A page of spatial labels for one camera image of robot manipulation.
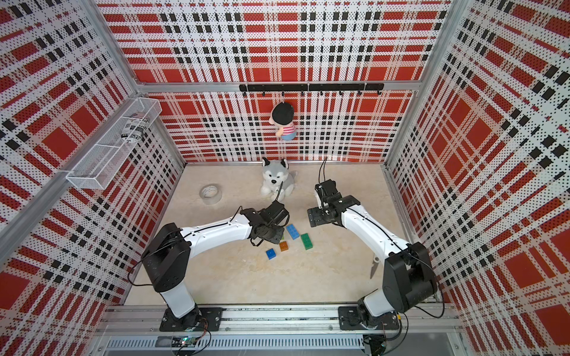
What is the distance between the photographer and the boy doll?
947 mm

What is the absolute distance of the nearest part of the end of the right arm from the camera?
0.61 m

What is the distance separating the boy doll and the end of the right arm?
324mm
